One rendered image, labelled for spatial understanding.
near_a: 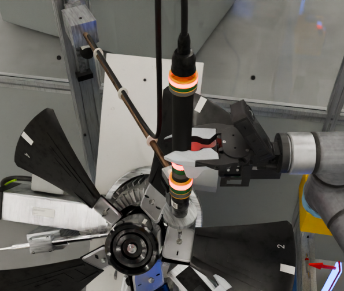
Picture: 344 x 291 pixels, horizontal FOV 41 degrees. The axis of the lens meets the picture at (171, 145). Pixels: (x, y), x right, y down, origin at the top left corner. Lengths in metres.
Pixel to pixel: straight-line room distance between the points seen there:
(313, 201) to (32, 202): 0.70
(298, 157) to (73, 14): 0.76
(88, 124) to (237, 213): 0.86
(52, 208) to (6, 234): 1.41
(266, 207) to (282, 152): 1.30
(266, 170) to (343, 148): 0.13
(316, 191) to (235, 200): 1.19
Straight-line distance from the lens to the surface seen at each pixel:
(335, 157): 0.83
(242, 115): 0.73
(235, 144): 0.79
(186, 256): 1.03
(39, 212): 1.23
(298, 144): 0.81
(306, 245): 1.49
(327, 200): 0.89
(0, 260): 2.54
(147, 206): 1.05
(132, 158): 1.25
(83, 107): 1.61
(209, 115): 0.97
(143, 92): 1.23
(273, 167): 0.84
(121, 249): 1.02
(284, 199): 2.05
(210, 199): 2.08
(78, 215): 1.20
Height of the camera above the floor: 2.09
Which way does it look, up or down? 47 degrees down
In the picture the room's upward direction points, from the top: straight up
